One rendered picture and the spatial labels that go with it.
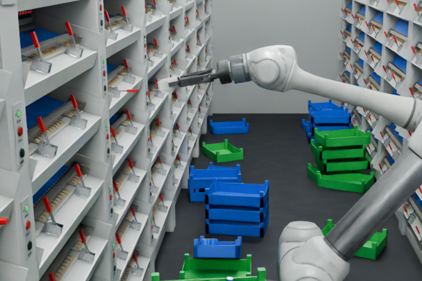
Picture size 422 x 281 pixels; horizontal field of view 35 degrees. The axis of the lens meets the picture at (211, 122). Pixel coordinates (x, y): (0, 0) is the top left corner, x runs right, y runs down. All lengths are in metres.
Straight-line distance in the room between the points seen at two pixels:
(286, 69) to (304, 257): 0.56
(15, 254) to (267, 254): 2.07
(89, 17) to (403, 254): 2.03
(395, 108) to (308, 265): 0.56
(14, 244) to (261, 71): 0.90
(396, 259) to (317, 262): 1.29
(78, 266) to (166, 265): 1.33
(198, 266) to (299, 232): 0.98
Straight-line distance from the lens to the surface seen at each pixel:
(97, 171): 2.00
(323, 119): 5.21
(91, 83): 1.95
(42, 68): 1.52
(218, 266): 3.12
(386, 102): 2.17
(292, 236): 2.24
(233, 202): 3.43
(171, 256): 3.28
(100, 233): 2.07
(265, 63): 1.92
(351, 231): 2.06
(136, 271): 2.70
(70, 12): 1.94
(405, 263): 3.28
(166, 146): 3.41
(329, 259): 2.05
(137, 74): 2.63
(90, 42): 1.93
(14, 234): 1.34
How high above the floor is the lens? 1.34
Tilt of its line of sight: 13 degrees down
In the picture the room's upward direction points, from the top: 1 degrees counter-clockwise
